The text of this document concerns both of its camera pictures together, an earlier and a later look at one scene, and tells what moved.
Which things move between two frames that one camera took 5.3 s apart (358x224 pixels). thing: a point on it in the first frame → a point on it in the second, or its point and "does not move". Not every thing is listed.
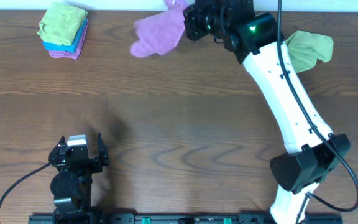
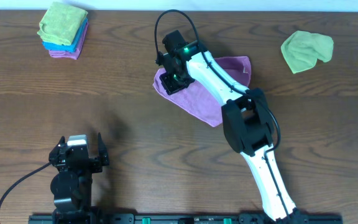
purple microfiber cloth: (160, 32) → (235, 70)
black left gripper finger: (102, 150) does not move
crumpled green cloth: (306, 48) does not move
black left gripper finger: (61, 142) does not move
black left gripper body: (96, 162) does not move
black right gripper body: (192, 23) → (173, 82)
